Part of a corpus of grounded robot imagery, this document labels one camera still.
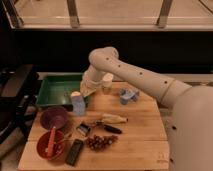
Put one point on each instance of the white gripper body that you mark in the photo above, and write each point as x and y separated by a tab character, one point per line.
86	91

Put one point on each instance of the blue sponge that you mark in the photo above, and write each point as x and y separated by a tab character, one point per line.
78	103

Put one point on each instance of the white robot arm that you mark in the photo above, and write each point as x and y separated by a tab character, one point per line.
191	132

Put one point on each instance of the purple bowl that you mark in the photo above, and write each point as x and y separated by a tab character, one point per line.
55	116

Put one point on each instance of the red bowl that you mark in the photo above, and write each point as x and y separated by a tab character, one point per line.
58	149

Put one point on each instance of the white paper cup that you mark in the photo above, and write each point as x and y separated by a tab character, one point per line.
107	80

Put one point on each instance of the green plastic tray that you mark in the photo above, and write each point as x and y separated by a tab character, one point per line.
56	89

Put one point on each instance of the banana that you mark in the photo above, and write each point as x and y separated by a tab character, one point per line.
113	119

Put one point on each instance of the bunch of red grapes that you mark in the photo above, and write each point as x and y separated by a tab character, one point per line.
99	143

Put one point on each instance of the black rectangular remote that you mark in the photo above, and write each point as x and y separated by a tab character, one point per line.
74	152

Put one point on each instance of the black chair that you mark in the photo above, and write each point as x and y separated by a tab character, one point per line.
15	96

